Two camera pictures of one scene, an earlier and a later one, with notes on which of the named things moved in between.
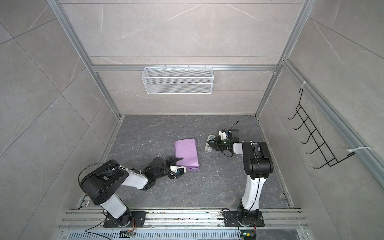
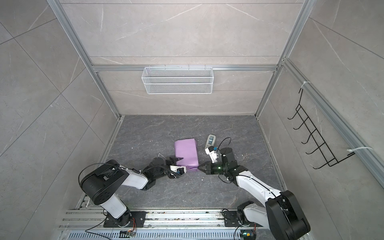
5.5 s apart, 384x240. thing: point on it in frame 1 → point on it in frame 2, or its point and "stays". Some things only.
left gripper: (174, 159) stays
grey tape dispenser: (208, 147) stays
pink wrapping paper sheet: (187, 149) stays
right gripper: (216, 145) → (208, 171)
